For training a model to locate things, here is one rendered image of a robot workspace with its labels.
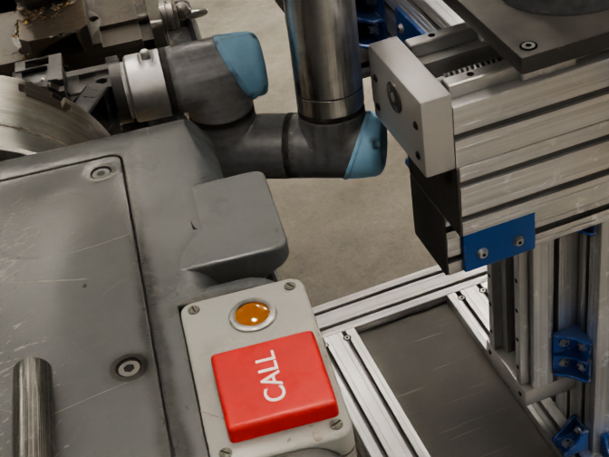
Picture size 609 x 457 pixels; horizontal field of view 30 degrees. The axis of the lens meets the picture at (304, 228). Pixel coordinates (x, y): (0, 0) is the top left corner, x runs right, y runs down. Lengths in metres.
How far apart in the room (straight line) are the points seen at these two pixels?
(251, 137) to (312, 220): 1.52
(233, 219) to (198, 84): 0.50
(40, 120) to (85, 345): 0.36
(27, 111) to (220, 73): 0.29
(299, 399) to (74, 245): 0.23
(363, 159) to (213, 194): 0.49
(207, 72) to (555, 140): 0.37
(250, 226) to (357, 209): 2.07
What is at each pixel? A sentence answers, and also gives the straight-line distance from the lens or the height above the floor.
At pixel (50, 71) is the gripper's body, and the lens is 1.27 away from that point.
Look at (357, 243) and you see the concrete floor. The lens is 2.70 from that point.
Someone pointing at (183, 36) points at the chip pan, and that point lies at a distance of 2.53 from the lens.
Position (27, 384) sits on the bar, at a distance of 0.65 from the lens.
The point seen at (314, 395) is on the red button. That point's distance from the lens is 0.61.
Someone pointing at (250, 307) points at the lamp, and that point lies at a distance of 0.68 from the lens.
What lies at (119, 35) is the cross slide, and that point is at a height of 0.96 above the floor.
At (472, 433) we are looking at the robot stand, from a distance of 1.98.
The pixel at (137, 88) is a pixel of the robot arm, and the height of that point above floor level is 1.10.
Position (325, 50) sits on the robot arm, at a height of 1.12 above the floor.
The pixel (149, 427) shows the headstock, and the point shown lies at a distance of 0.63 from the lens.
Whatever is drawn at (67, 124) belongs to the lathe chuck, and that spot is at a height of 1.19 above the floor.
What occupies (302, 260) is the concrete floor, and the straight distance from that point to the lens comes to 2.68.
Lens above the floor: 1.71
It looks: 38 degrees down
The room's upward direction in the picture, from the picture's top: 10 degrees counter-clockwise
